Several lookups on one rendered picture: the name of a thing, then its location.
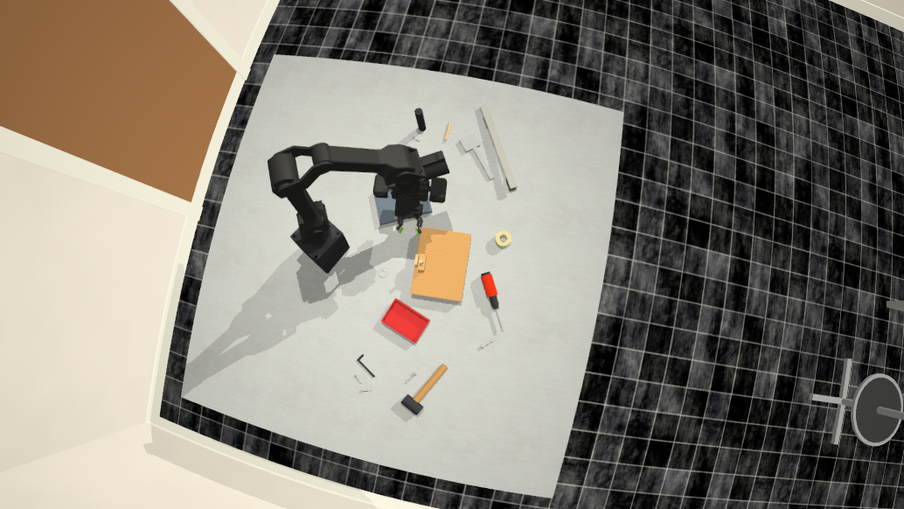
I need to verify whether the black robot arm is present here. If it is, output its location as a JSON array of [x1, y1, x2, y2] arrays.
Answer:
[[268, 143, 449, 248]]

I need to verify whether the red screwdriver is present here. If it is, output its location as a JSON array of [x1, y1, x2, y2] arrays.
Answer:
[[481, 272, 504, 330]]

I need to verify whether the black mallet with wooden handle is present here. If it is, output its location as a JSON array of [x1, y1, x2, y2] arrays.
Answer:
[[401, 364, 448, 415]]

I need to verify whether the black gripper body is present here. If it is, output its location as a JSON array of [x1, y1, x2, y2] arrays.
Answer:
[[373, 174, 447, 203]]

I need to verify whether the light wooden board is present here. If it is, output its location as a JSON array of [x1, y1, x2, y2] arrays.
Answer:
[[411, 227, 471, 302]]

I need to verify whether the tan short cylinder with hole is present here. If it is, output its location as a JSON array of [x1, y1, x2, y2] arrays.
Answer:
[[495, 231, 511, 248]]

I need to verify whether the red open tray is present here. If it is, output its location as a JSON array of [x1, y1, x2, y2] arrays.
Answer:
[[381, 298, 430, 343]]

